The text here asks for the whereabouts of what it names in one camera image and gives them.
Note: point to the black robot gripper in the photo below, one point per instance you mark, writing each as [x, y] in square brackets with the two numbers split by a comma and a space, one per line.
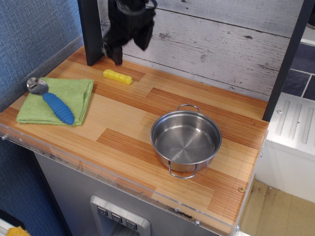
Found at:
[129, 20]

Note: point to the yellow ridged stick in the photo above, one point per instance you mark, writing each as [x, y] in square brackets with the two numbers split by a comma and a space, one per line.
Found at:
[110, 74]

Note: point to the stainless steel pot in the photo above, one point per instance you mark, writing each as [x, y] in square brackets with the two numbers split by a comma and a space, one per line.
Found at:
[185, 141]

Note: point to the green folded cloth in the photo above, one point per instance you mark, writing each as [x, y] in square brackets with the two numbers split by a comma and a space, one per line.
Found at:
[74, 93]

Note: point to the silver dispenser button panel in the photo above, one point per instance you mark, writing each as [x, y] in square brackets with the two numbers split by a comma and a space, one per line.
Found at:
[113, 220]

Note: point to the clear acrylic edge guard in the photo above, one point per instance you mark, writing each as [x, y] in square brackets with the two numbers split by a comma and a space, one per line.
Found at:
[93, 165]

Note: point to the white toy sink unit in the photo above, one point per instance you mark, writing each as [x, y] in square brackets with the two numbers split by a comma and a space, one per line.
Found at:
[287, 159]

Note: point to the yellow black object corner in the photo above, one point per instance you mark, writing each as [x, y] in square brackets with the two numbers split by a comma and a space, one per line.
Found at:
[7, 229]

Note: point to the black left frame post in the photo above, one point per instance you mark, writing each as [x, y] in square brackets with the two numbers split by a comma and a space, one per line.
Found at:
[91, 30]

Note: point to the black frame post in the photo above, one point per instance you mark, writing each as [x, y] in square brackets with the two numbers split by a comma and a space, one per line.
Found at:
[91, 30]
[296, 37]

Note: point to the blue handled metal scoop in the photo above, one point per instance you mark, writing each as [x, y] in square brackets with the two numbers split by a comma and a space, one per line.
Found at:
[37, 86]

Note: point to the black right frame post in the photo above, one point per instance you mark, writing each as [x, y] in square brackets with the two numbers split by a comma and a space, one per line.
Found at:
[296, 37]

